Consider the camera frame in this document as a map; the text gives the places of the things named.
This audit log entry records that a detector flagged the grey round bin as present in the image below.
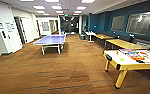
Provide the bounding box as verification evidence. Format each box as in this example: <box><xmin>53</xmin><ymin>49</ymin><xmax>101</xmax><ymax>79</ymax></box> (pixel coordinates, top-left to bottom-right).
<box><xmin>78</xmin><ymin>32</ymin><xmax>87</xmax><ymax>41</ymax></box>

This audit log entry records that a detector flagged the small white table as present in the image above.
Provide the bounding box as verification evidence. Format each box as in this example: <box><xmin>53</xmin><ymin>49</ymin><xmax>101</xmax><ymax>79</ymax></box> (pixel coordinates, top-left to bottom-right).
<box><xmin>84</xmin><ymin>30</ymin><xmax>97</xmax><ymax>44</ymax></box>

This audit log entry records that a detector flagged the blue ping-pong table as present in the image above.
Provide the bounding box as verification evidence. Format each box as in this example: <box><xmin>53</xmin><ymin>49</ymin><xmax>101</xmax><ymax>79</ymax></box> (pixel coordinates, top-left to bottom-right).
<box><xmin>32</xmin><ymin>33</ymin><xmax>67</xmax><ymax>56</ymax></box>

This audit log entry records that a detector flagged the orange cup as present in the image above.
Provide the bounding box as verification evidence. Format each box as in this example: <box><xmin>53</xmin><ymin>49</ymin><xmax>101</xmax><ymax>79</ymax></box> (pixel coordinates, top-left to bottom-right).
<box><xmin>115</xmin><ymin>50</ymin><xmax>120</xmax><ymax>56</ymax></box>

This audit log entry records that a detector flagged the green bowl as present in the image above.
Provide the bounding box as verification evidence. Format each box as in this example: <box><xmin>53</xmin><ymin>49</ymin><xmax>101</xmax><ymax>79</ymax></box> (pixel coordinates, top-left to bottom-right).
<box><xmin>118</xmin><ymin>56</ymin><xmax>126</xmax><ymax>62</ymax></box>

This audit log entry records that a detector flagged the interior glass window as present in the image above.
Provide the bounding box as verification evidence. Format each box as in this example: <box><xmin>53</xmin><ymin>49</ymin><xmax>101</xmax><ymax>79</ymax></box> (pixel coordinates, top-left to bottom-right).
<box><xmin>125</xmin><ymin>11</ymin><xmax>150</xmax><ymax>36</ymax></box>
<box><xmin>110</xmin><ymin>15</ymin><xmax>126</xmax><ymax>33</ymax></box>

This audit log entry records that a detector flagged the yellow white-topped game table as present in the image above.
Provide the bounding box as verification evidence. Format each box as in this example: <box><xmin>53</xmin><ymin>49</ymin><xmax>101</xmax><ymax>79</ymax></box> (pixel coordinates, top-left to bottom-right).
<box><xmin>102</xmin><ymin>48</ymin><xmax>150</xmax><ymax>90</ymax></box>

